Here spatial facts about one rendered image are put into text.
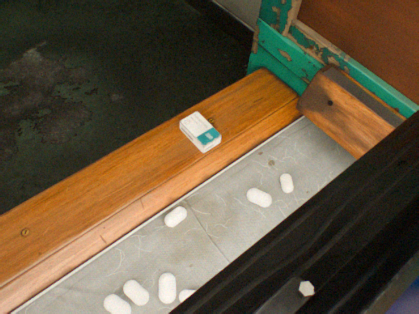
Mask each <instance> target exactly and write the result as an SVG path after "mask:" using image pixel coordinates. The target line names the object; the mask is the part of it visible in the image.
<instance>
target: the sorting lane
mask: <svg viewBox="0 0 419 314"><path fill-rule="evenodd" d="M356 161H357V159H356V158H354V157H353V156H352V155H351V154H350V153H349V152H348V151H346V150H345V149H344V148H343V147H341V146H340V145H339V144H338V143H337V142H336V141H335V140H334V139H332V138H331V137H329V136H328V135H327V134H326V133H325V132H324V131H322V130H321V129H319V128H318V127H317V126H316V125H315V124H314V123H313V122H312V121H311V120H309V119H308V118H307V117H305V116H302V117H301V118H299V119H298V120H296V121H295V122H293V123H292V124H290V125H288V126H287V127H286V128H285V129H284V130H282V131H281V132H279V133H277V134H276V135H274V136H272V137H271V138H270V139H268V140H267V141H265V142H264V143H262V144H261V145H260V146H259V147H257V148H255V149H253V150H252V151H251V152H249V153H247V154H246V155H245V156H243V157H242V158H240V159H238V160H236V162H234V163H233V164H232V165H230V166H228V167H227V168H226V169H224V170H222V171H220V172H219V173H218V174H216V175H215V176H213V178H211V179H209V180H208V181H206V182H205V183H203V184H201V185H200V186H199V187H197V188H195V189H194V190H192V191H191V192H189V193H188V194H187V195H186V196H184V197H183V198H181V199H180V200H177V201H176V202H175V203H173V204H171V205H170V206H169V207H167V208H166V209H165V210H163V211H162V212H160V213H159V214H157V215H156V216H154V217H153V218H151V219H150V220H148V221H147V222H146V223H144V224H142V225H141V226H139V227H137V228H136V229H135V230H134V231H133V232H131V233H129V234H128V235H126V236H125V237H123V238H122V239H120V240H118V241H117V242H116V243H114V244H112V245H111V246H110V247H108V248H106V249H105V250H104V251H102V252H100V253H98V255H97V256H95V257H93V258H92V259H91V260H89V261H88V262H86V263H85V264H83V265H82V266H80V267H79V268H77V269H76V270H73V271H72V272H71V273H69V274H68V275H66V276H65V277H63V278H62V279H60V280H59V281H57V282H56V283H54V284H53V285H52V286H51V287H50V288H48V289H46V290H45V291H44V292H42V293H40V294H38V295H37V296H36V297H34V298H32V299H31V300H30V301H28V302H26V303H25V304H24V305H22V306H21V307H19V308H18V309H16V310H15V311H13V312H12V313H10V314H113V313H111V312H109V311H108V310H106V309H105V307H104V301H105V299H106V297H107V296H108V295H110V294H116V295H117V296H118V297H119V298H121V299H122V300H124V301H125V302H128V303H129V304H130V307H131V312H130V314H168V313H169V312H170V311H171V310H172V309H173V308H175V307H176V306H177V305H179V304H180V303H181V302H180V300H179V295H180V293H181V291H183V290H198V289H199V288H200V287H201V286H203V285H204V283H205V282H207V281H208V280H209V279H211V278H212V277H214V276H215V275H216V274H217V273H219V272H220V271H221V270H222V269H223V268H225V267H226V266H228V265H229V264H230V263H231V262H232V261H233V260H234V259H236V258H237V257H238V256H240V255H241V254H242V253H244V252H245V251H246V250H248V249H249V248H250V247H251V246H252V244H254V243H255V242H256V241H258V240H259V239H260V238H262V237H263V236H265V235H266V234H267V233H269V231H271V230H272V229H273V227H275V226H277V225H278V224H279V223H280V222H281V221H283V220H284V219H285V218H287V217H288V216H289V215H290V214H291V213H293V212H294V211H295V210H296V209H298V208H299V207H300V206H301V205H302V204H303V203H305V202H306V201H307V200H309V199H310V198H312V197H313V196H314V194H316V193H317V192H318V191H320V190H321V189H322V188H323V187H324V186H325V185H327V184H328V183H329V182H331V181H332V180H334V179H335V177H336V176H338V175H339V174H340V173H342V172H343V171H344V170H345V169H346V168H347V167H349V166H350V165H352V164H353V163H354V162H356ZM284 173H288V174H289V175H290V176H291V180H292V181H293V185H294V189H293V191H291V192H288V193H287V192H284V191H283V190H282V186H281V182H280V176H281V175H282V174H284ZM250 188H258V189H259V190H262V191H263V192H266V193H268V194H269V195H270V197H271V198H272V203H271V204H270V205H269V206H268V207H261V206H260V205H257V204H256V203H253V202H250V201H249V200H248V198H247V191H248V190H249V189H250ZM179 206H181V207H184V208H185V209H186V210H187V216H186V218H185V219H184V220H182V221H181V222H180V223H179V224H176V225H175V226H173V227H170V226H167V225H166V223H165V217H166V215H167V214H169V213H171V212H172V210H174V209H175V208H176V207H179ZM163 273H171V274H172V275H173V276H174V277H175V279H176V298H175V300H174V301H172V302H171V303H168V304H165V303H163V302H162V301H161V300H160V298H159V279H160V276H161V275H162V274H163ZM129 280H135V281H137V282H138V283H139V284H140V285H141V286H142V287H143V288H145V289H146V291H147V292H148V293H149V300H148V302H147V303H146V304H145V305H137V304H135V303H134V302H133V301H132V300H131V299H130V298H129V297H127V295H125V293H124V289H123V288H124V284H125V283H126V282H127V281H129Z"/></svg>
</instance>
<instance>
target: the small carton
mask: <svg viewBox="0 0 419 314"><path fill-rule="evenodd" d="M180 130H181V131H182V132H183V133H184V134H185V135H186V136H187V137H188V138H189V139H190V140H191V141H192V142H193V143H194V144H195V145H196V146H197V147H198V149H199V150H200V151H201V152H202V153H205V152H207V151H208V150H209V149H212V148H213V147H215V146H216V145H217V144H219V143H220V142H221V134H220V133H219V132H218V131H217V130H216V129H215V128H214V127H213V126H212V125H211V124H210V123H209V122H208V121H207V120H206V119H205V118H204V117H203V116H202V115H201V114H200V113H199V112H198V111H196V112H195V113H193V114H191V115H190V116H188V117H186V118H184V119H182V120H181V121H180Z"/></svg>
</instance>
